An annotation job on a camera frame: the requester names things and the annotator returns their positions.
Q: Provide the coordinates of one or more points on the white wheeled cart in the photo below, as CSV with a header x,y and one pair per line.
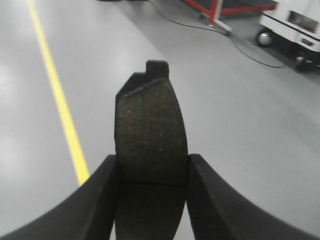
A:
x,y
297,21

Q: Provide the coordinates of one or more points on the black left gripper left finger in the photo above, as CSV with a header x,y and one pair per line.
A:
x,y
87,214

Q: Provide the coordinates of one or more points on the dark brake pad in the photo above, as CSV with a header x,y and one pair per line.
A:
x,y
152,152

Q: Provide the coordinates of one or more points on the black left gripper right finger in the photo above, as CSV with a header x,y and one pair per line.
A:
x,y
218,212

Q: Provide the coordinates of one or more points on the red metal frame stand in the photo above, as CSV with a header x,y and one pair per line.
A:
x,y
215,9

